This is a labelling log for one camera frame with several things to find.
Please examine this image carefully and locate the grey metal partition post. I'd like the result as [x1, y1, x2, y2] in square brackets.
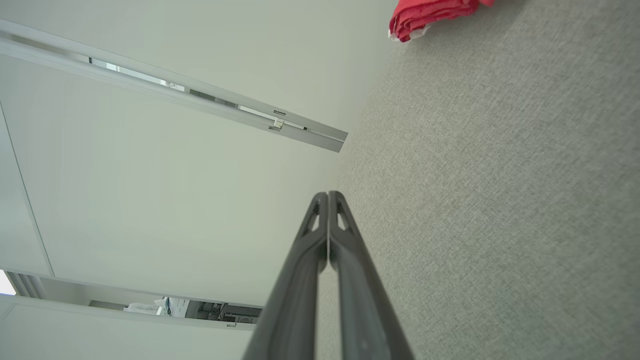
[0, 19, 349, 143]
[0, 37, 346, 154]

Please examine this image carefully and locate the red and white jersey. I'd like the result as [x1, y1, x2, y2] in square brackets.
[388, 0, 496, 43]

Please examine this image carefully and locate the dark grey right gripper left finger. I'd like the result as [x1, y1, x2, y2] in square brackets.
[242, 192, 331, 360]

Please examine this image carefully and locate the distant office equipment clutter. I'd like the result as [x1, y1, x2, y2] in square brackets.
[124, 296, 264, 327]

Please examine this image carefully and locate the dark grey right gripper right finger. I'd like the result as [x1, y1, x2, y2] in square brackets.
[328, 190, 416, 360]

